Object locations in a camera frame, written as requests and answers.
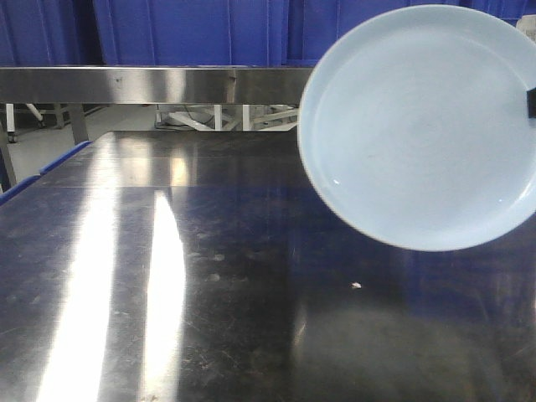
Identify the light blue plate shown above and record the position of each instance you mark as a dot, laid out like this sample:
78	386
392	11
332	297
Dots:
415	128

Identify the blue bin on shelf right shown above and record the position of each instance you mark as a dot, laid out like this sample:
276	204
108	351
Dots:
312	27

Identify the blue bin on shelf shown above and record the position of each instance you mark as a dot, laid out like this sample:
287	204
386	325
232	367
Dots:
49	33
312	27
193	33

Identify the blue bin on shelf middle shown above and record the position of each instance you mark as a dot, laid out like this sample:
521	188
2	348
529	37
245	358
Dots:
193	33

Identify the stainless steel shelf rack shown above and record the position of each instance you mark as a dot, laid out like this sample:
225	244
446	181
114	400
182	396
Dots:
79	85

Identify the blue bin on shelf left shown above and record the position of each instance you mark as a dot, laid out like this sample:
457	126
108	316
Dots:
49	33

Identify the white paper label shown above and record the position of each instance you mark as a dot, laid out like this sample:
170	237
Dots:
527	25

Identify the white metal frame background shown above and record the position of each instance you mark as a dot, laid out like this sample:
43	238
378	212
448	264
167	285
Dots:
218	117

